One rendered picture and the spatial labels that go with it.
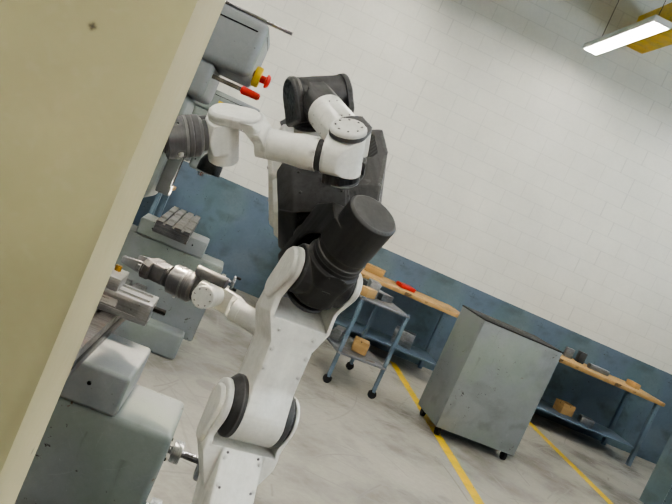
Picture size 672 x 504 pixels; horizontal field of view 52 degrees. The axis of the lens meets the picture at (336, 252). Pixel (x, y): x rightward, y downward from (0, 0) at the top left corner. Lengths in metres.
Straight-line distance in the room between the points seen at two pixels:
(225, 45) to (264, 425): 1.01
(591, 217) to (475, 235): 1.54
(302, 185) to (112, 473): 1.01
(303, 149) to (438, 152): 7.43
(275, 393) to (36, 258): 1.29
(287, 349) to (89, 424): 0.75
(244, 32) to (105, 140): 1.69
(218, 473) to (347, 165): 0.72
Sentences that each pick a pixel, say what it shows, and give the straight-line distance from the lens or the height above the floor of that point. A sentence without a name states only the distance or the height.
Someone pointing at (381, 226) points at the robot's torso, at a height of 1.52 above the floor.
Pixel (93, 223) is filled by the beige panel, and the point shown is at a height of 1.48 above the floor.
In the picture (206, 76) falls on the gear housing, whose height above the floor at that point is 1.69.
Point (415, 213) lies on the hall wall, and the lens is 8.76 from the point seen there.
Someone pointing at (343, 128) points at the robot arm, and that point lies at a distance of 1.41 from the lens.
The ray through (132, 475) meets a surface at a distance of 2.12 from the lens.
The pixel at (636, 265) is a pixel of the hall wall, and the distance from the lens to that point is 9.85.
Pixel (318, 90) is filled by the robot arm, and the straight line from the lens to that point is 1.62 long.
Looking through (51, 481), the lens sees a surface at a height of 0.49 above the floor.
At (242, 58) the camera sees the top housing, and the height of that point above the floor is 1.77.
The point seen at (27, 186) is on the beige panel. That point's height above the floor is 1.49.
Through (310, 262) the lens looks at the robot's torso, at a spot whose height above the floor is 1.39.
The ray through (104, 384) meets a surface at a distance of 2.03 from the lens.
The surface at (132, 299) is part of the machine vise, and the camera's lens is 2.22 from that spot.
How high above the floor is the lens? 1.53
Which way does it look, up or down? 4 degrees down
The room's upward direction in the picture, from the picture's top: 24 degrees clockwise
